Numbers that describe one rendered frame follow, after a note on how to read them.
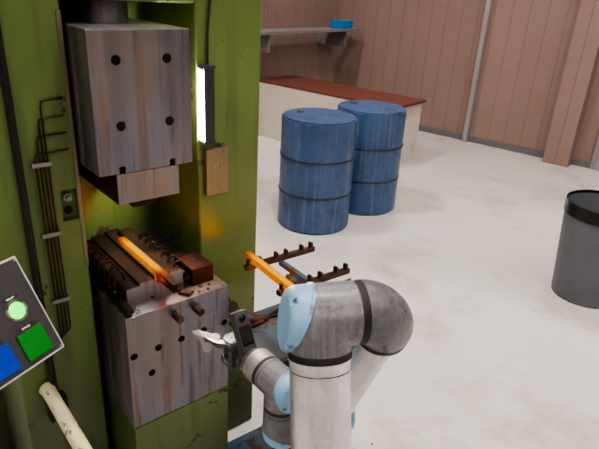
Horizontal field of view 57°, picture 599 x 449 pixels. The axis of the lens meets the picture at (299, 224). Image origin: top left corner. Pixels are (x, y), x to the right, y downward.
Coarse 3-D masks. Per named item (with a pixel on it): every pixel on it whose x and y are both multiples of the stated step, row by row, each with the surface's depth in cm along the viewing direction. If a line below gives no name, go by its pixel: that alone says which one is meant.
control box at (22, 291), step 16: (0, 272) 140; (16, 272) 144; (0, 288) 139; (16, 288) 143; (32, 288) 146; (0, 304) 138; (32, 304) 145; (0, 320) 137; (16, 320) 140; (32, 320) 144; (48, 320) 147; (0, 336) 136; (48, 336) 146; (16, 352) 138; (48, 352) 145; (0, 384) 133
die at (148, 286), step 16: (96, 240) 203; (112, 240) 202; (96, 256) 193; (112, 256) 192; (128, 256) 193; (112, 272) 184; (128, 272) 182; (144, 272) 183; (176, 272) 184; (128, 288) 175; (144, 288) 178; (160, 288) 182
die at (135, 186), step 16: (96, 176) 171; (112, 176) 161; (128, 176) 161; (144, 176) 164; (160, 176) 168; (176, 176) 171; (112, 192) 164; (128, 192) 163; (144, 192) 166; (160, 192) 170; (176, 192) 173
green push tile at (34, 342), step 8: (32, 328) 143; (40, 328) 144; (16, 336) 140; (24, 336) 140; (32, 336) 142; (40, 336) 144; (24, 344) 140; (32, 344) 141; (40, 344) 143; (48, 344) 145; (24, 352) 139; (32, 352) 141; (40, 352) 142; (32, 360) 140
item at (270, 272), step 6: (246, 252) 204; (252, 252) 205; (246, 258) 204; (252, 258) 200; (258, 258) 200; (252, 264) 201; (258, 264) 197; (264, 264) 197; (264, 270) 194; (270, 270) 193; (270, 276) 192; (276, 276) 189; (282, 276) 189; (276, 282) 189; (282, 282) 186; (288, 282) 185
